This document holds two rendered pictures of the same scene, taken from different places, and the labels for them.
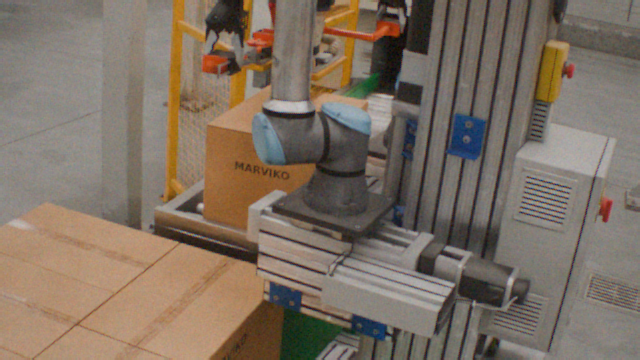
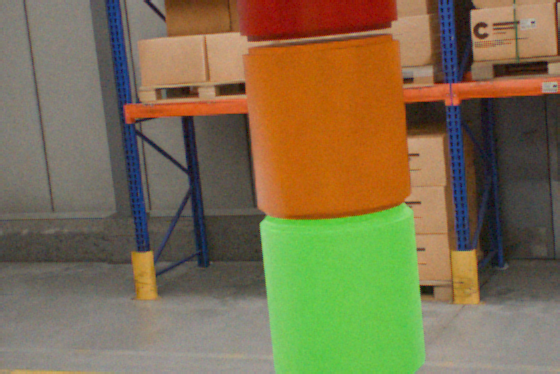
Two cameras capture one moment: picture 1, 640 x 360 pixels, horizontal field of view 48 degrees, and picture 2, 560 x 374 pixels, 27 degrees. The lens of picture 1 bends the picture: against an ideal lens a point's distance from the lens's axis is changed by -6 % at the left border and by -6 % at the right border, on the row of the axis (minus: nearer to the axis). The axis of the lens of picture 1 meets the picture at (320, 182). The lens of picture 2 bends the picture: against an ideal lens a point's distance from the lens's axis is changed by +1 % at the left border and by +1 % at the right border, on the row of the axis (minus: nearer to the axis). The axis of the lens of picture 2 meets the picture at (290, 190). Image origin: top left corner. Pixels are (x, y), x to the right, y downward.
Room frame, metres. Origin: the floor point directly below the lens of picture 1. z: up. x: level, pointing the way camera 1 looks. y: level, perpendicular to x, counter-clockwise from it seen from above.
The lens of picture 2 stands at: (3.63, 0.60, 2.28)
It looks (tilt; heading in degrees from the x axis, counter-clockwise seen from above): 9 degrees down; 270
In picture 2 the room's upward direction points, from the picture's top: 6 degrees counter-clockwise
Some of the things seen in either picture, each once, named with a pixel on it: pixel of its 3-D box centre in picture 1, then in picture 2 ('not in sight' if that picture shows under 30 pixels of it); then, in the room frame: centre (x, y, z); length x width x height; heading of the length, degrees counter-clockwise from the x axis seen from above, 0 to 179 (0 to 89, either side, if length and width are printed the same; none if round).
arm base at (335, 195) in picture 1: (338, 182); not in sight; (1.65, -0.04, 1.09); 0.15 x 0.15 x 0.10
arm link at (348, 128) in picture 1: (341, 134); not in sight; (1.64, -0.04, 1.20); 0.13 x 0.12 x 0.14; 115
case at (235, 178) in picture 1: (289, 163); not in sight; (2.60, 0.12, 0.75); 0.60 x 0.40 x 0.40; 165
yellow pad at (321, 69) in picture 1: (320, 61); not in sight; (2.59, 0.05, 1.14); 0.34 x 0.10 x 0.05; 164
